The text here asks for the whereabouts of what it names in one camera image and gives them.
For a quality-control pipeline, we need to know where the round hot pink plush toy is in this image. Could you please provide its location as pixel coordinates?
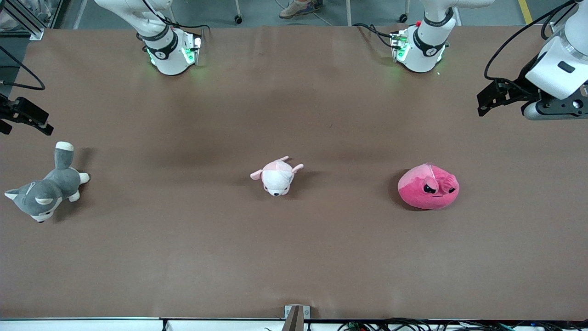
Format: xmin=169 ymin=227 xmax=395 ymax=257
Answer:
xmin=397 ymin=163 xmax=460 ymax=211

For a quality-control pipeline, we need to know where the grey husky plush toy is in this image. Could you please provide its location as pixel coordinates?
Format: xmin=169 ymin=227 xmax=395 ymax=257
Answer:
xmin=4 ymin=141 xmax=90 ymax=223

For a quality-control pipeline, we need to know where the pale pink dog plush toy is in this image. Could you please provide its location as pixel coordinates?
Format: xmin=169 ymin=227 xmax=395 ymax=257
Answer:
xmin=250 ymin=156 xmax=304 ymax=197

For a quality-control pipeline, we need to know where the person's shoe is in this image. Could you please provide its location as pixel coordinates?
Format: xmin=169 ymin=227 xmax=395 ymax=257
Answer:
xmin=279 ymin=0 xmax=323 ymax=19

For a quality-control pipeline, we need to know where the brown table cover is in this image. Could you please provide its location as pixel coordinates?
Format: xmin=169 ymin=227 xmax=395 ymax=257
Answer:
xmin=0 ymin=25 xmax=588 ymax=321

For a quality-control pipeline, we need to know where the black left arm base cable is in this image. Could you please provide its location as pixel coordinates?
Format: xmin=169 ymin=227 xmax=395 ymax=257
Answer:
xmin=353 ymin=22 xmax=398 ymax=49

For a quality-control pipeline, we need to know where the black arm base cable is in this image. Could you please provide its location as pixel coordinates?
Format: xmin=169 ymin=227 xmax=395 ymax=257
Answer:
xmin=353 ymin=22 xmax=398 ymax=49
xmin=141 ymin=0 xmax=211 ymax=37

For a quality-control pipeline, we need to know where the black right arm base cable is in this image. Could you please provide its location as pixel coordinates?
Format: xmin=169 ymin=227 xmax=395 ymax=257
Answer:
xmin=141 ymin=0 xmax=211 ymax=37

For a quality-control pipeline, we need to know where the white table edge rail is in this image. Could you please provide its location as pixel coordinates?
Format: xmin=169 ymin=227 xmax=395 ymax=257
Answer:
xmin=0 ymin=317 xmax=588 ymax=331

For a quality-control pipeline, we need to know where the tangled black cable bundle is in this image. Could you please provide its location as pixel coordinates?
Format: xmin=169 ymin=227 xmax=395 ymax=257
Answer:
xmin=338 ymin=317 xmax=588 ymax=331

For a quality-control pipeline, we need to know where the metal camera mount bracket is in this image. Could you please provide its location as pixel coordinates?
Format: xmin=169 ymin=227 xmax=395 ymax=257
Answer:
xmin=284 ymin=305 xmax=311 ymax=331

